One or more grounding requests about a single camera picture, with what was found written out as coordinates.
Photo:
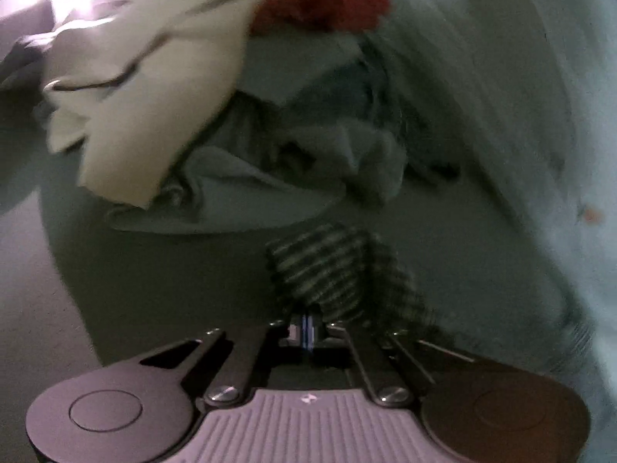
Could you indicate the checked button shirt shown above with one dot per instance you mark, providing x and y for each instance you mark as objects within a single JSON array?
[{"x": 318, "y": 265}]

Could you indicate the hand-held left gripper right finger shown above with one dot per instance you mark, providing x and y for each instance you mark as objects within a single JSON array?
[{"x": 315, "y": 335}]

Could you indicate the white carrot print sheet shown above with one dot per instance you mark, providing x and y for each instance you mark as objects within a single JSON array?
[{"x": 506, "y": 106}]

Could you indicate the red garment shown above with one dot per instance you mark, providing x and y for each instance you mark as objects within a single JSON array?
[{"x": 318, "y": 0}]

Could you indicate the cream garment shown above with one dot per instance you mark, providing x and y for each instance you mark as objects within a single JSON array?
[{"x": 159, "y": 106}]

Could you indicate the light grey garment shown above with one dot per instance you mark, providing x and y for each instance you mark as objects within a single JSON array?
[{"x": 270, "y": 183}]

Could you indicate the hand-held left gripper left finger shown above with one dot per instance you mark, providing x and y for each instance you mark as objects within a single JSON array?
[{"x": 301, "y": 335}]

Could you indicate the blue denim garment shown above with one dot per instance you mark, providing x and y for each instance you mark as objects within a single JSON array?
[{"x": 385, "y": 106}]

